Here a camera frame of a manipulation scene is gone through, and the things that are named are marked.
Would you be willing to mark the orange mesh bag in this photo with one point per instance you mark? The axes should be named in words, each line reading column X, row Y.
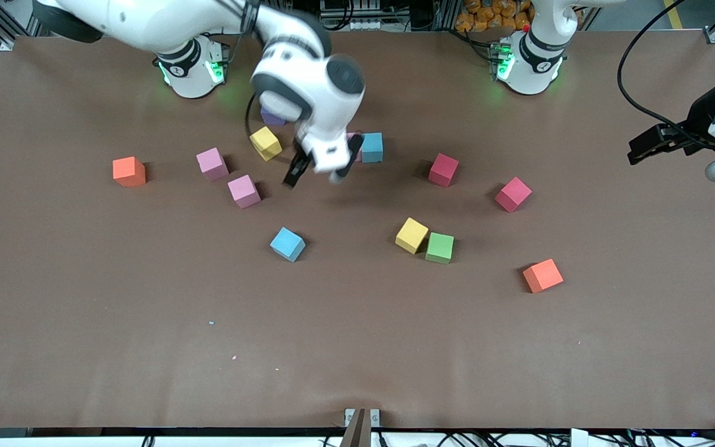
column 488, row 18

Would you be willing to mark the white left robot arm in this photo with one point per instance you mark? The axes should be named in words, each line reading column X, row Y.
column 531, row 59

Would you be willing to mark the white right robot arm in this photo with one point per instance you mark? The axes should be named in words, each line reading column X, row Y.
column 165, row 22

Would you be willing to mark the yellow foam block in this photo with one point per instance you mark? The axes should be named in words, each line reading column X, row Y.
column 411, row 235
column 265, row 143

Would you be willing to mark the green foam block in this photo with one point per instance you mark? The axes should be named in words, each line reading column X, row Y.
column 439, row 248

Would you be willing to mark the white terminal block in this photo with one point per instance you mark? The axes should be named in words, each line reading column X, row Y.
column 367, row 25

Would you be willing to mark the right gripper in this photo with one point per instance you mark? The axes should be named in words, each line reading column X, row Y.
column 298, row 169

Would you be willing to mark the purple foam block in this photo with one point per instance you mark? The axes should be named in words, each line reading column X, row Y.
column 272, row 119

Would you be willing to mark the orange foam block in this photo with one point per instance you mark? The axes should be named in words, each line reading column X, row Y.
column 129, row 172
column 542, row 276

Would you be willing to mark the blue foam block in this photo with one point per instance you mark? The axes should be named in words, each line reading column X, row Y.
column 373, row 148
column 287, row 244

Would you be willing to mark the red foam block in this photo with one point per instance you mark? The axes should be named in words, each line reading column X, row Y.
column 512, row 194
column 443, row 170

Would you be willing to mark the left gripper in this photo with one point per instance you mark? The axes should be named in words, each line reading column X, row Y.
column 696, row 130

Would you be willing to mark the pink foam block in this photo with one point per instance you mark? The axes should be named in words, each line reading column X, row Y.
column 353, row 135
column 212, row 164
column 244, row 191

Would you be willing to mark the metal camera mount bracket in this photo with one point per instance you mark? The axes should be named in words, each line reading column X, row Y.
column 360, row 428

